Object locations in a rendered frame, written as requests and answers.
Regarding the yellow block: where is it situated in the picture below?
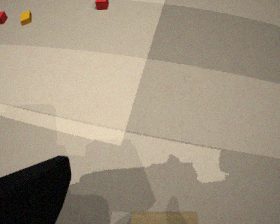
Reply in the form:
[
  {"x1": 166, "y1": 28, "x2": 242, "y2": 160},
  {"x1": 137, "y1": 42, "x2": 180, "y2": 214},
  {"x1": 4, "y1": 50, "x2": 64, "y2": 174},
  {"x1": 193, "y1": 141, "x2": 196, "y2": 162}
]
[{"x1": 20, "y1": 11, "x2": 32, "y2": 26}]

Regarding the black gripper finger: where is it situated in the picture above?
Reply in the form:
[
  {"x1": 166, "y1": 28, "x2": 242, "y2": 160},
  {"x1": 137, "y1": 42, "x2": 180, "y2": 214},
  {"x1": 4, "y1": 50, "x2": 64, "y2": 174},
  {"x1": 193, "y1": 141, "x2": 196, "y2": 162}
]
[{"x1": 0, "y1": 156, "x2": 72, "y2": 224}]

